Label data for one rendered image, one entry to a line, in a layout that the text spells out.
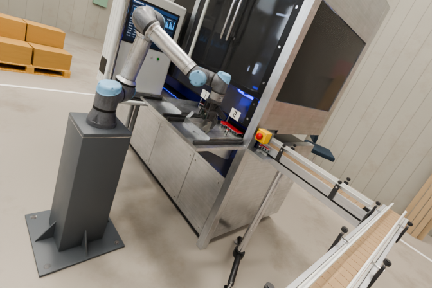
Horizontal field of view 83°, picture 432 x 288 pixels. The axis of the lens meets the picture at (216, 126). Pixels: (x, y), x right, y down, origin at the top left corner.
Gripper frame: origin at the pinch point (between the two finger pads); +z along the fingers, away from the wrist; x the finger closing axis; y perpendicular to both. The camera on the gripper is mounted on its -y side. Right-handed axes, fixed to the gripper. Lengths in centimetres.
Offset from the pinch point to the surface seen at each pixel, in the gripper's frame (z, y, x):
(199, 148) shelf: 3.7, 11.4, 11.0
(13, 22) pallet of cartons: 30, 61, -381
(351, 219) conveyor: 6, -38, 77
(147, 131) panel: 54, -26, -101
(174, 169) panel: 60, -26, -44
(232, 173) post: 24.7, -26.7, 10.3
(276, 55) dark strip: -53, -27, 4
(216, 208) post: 54, -27, 11
